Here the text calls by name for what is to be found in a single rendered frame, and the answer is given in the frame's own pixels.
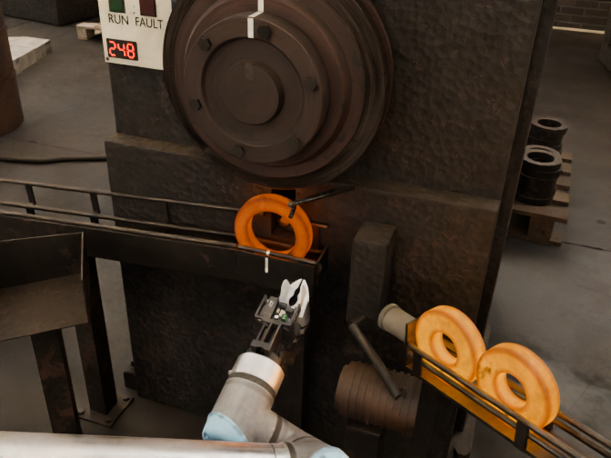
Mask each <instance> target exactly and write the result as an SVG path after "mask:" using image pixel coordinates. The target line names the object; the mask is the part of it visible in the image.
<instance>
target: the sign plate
mask: <svg viewBox="0 0 611 458"><path fill-rule="evenodd" d="M172 1H177V0H155V16H153V15H141V13H140V3H139V0H123V5H124V12H116V11H110V10H109V3H108V0H98V6H99V14H100V22H101V29H102V37H103V44H104V51H105V61H106V62H109V63H116V64H122V65H134V66H141V67H147V68H154V69H160V70H164V69H163V43H164V36H165V29H166V25H167V21H168V18H169V16H170V14H171V12H172ZM110 41H112V42H113V43H110ZM117 44H119V49H124V47H123V45H125V49H124V51H125V55H124V51H121V50H119V49H118V47H117ZM127 44H132V45H133V46H134V51H133V47H132V45H129V46H128V50H132V51H133V52H134V53H135V57H134V58H129V56H132V57H133V52H128V50H127V49H126V45H127ZM110 47H112V48H115V47H116V48H115V50H114V49H111V48H110ZM109 49H111V54H113V55H111V54H110V52H109ZM127 52H128V53H129V56H127ZM114 55H115V56H114Z"/></svg>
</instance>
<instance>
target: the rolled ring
mask: <svg viewBox="0 0 611 458"><path fill-rule="evenodd" d="M290 201H292V200H290V199H289V198H287V197H284V196H282V195H279V194H259V195H256V196H254V197H252V198H251V199H249V200H248V201H247V202H246V203H245V204H244V205H243V206H242V207H241V209H240V210H239V211H238V213H237V215H236V218H235V237H236V240H237V241H238V243H239V244H243V245H248V246H252V247H256V248H260V249H265V250H270V251H273V252H278V253H282V254H290V255H293V256H298V257H303V258H304V257H305V256H306V253H307V252H308V250H309V249H310V246H311V244H312V241H313V230H312V225H311V223H310V221H309V219H308V217H307V215H306V213H305V212H304V210H303V209H302V208H301V207H300V206H299V205H297V206H296V210H295V214H294V217H293V218H292V219H290V218H289V217H288V216H289V213H290V211H291V208H290V207H288V205H287V204H288V202H290ZM261 212H272V213H276V214H279V215H281V216H283V217H284V218H285V219H286V220H287V221H288V222H289V223H290V224H291V225H292V227H293V229H294V231H295V246H294V247H292V248H291V249H289V250H286V251H275V250H272V249H269V248H267V247H265V246H264V245H262V244H261V243H260V242H259V241H258V240H257V239H256V237H255V235H254V232H253V229H252V219H253V217H254V215H255V214H258V213H261Z"/></svg>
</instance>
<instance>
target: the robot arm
mask: <svg viewBox="0 0 611 458"><path fill-rule="evenodd" d="M299 291H300V293H299V294H298V296H297V302H296V304H294V305H290V304H291V303H292V302H293V301H294V300H295V295H296V294H297V293H298V292H299ZM263 304H264V307H263V309H262V311H261V313H260V314H259V311H260V309H261V307H262V305H263ZM255 324H256V329H257V334H258V336H257V338H256V340H255V339H253V341H252V343H251V344H250V348H248V349H247V351H246V353H241V354H240V355H239V356H238V358H237V360H236V362H235V365H234V367H233V369H232V370H230V371H228V375H229V377H228V379H227V380H226V382H225V385H224V387H223V389H222V392H221V393H220V395H219V397H218V399H217V401H216V403H215V406H214V408H213V410H212V412H211V413H210V414H209V415H208V417H207V422H206V424H205V428H204V430H203V434H202V435H203V440H191V439H170V438H149V437H129V436H108V435H87V434H67V433H27V432H6V431H0V458H349V457H348V456H347V455H346V454H345V453H344V452H343V451H342V450H340V449H339V448H336V447H333V446H331V445H329V444H327V443H324V442H322V441H321V440H319V439H317V438H315V437H314V436H312V435H311V434H309V433H306V432H304V431H303V430H301V429H300V428H298V427H297V426H295V425H293V424H292V423H290V422H288V421H287V420H286V419H284V418H283V417H281V416H279V415H278V414H276V413H274V412H273V411H271V407H272V405H273V402H274V400H275V397H276V395H277V392H278V390H279V388H280V385H281V383H282V382H283V380H284V376H285V375H284V372H283V370H282V367H283V365H284V366H288V365H293V364H294V361H295V355H296V353H294V352H291V347H292V346H294V345H297V340H298V339H299V337H300V336H302V337H304V335H305V332H306V330H307V328H308V326H309V324H310V306H309V293H308V287H307V284H306V280H303V279H299V280H297V281H295V282H294V283H292V284H290V283H289V282H288V281H287V280H284V281H283V283H282V287H281V294H280V295H279V296H278V298H276V297H274V296H270V298H269V299H267V296H266V294H265V296H264V298H263V300H262V302H261V304H260V305H259V307H258V309H257V311H256V313H255ZM287 348H289V349H287Z"/></svg>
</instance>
